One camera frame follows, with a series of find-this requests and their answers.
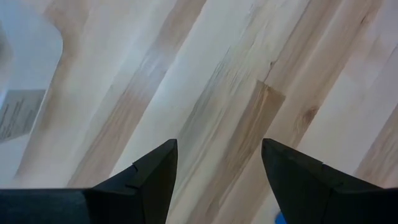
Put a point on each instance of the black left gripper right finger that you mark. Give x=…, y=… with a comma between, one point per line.
x=298, y=186

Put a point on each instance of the clear plastic bin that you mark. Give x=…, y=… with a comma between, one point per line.
x=31, y=62

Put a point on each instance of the blue toy brick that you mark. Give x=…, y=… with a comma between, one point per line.
x=280, y=219

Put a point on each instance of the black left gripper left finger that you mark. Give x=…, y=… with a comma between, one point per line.
x=149, y=186

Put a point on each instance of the white paper label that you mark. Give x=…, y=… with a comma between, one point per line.
x=18, y=112

